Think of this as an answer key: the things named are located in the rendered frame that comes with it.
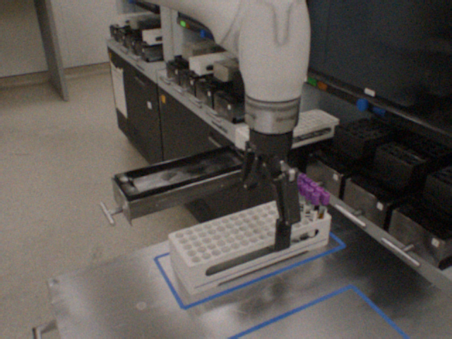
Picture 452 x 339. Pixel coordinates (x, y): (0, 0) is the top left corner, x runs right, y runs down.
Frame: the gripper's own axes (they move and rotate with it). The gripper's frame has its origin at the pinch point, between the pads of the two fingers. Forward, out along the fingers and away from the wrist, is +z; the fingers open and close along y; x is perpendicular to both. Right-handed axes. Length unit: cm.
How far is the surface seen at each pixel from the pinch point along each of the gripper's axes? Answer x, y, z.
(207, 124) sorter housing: 30, -91, 22
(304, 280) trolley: 1.3, 11.0, 5.5
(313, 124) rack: 37, -35, 1
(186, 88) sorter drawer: 29, -109, 12
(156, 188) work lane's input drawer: -11.6, -30.8, 5.9
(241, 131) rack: 17.2, -40.8, 1.1
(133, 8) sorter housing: 42, -218, -1
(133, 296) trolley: -26.7, 0.6, 5.5
